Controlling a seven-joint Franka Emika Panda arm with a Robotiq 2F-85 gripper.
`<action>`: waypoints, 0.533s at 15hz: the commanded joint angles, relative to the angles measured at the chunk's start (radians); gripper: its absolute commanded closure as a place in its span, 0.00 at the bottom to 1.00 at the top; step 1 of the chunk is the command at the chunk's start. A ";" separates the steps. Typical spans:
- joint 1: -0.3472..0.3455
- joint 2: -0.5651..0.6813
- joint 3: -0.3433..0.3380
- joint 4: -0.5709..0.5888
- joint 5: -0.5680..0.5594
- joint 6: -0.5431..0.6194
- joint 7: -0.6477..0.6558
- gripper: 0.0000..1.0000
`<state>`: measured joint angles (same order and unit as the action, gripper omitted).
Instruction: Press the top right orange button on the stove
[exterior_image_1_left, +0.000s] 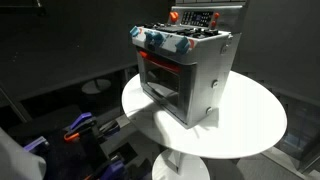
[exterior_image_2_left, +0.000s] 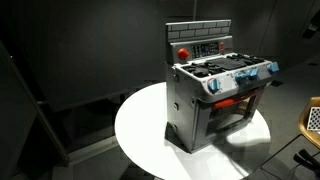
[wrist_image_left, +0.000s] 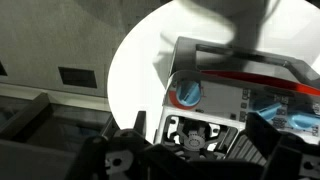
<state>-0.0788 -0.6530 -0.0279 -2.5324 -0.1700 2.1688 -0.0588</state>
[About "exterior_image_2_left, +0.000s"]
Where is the grey toy stove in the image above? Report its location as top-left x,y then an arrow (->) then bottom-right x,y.
166,19 -> 279,153

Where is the large orange round knob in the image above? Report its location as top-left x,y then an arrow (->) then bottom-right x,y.
178,48 -> 189,59

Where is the black left burner grate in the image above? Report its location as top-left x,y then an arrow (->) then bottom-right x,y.
183,63 -> 223,78

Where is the black burner grate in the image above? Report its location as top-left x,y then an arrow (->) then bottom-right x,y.
183,63 -> 223,78
230,54 -> 263,65

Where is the blue knob far left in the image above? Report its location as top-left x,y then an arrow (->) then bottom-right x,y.
208,78 -> 220,93

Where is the blue knob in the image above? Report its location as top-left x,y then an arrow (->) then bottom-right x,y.
248,68 -> 259,80
235,72 -> 248,84
267,62 -> 279,74
208,78 -> 220,93

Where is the black keypad panel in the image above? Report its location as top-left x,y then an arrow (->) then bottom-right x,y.
192,42 -> 219,58

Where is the black centre griddle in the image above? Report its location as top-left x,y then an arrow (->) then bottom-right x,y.
213,58 -> 246,70

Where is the black right burner grate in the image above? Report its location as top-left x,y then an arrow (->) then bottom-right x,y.
230,54 -> 263,65

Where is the blue knob far right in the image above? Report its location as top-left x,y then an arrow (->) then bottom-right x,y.
267,62 -> 279,74

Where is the checkerboard calibration card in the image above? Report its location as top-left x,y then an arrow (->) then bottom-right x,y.
307,107 -> 320,131

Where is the black clamp tool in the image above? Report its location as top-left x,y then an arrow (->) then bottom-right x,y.
293,149 -> 320,172

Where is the wooden chair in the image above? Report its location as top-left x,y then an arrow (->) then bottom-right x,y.
298,96 -> 320,149

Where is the orange oven door handle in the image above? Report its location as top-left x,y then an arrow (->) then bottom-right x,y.
213,87 -> 262,109

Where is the dark metal frame shelf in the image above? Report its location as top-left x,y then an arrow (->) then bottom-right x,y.
1,43 -> 125,163

